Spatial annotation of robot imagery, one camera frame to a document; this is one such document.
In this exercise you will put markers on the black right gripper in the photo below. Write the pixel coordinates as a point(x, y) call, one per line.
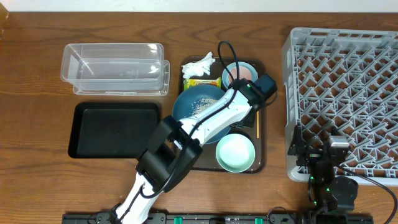
point(298, 147)

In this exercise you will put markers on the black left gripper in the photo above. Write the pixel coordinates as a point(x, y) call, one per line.
point(250, 122)

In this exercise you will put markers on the pink cup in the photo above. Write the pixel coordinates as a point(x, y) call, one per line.
point(244, 72)

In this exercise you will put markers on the white rice pile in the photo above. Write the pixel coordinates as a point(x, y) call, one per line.
point(202, 104)

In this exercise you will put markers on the mint green bowl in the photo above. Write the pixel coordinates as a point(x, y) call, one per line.
point(235, 153)

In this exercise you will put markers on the dark blue plate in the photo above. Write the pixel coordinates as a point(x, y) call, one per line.
point(189, 102)

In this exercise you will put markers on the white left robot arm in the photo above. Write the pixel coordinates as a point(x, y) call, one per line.
point(176, 145)

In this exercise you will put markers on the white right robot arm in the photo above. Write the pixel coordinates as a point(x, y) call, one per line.
point(328, 192)

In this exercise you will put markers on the grey dishwasher rack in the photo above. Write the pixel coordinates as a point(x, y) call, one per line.
point(345, 79)

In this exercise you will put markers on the light blue bowl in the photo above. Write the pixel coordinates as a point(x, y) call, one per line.
point(223, 77)

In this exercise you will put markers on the wooden chopstick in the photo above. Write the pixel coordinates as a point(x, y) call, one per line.
point(257, 124)

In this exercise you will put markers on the crumpled white tissue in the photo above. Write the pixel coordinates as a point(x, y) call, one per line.
point(198, 69)

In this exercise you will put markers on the yellow snack wrapper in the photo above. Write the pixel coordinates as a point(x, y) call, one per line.
point(188, 83)

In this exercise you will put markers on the brown serving tray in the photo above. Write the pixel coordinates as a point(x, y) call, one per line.
point(207, 160)

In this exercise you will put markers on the black plastic tray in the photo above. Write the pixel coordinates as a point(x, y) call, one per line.
point(111, 130)

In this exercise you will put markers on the clear plastic bin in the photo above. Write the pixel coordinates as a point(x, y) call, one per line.
point(75, 55)

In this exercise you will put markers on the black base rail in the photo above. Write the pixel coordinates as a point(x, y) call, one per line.
point(161, 218)

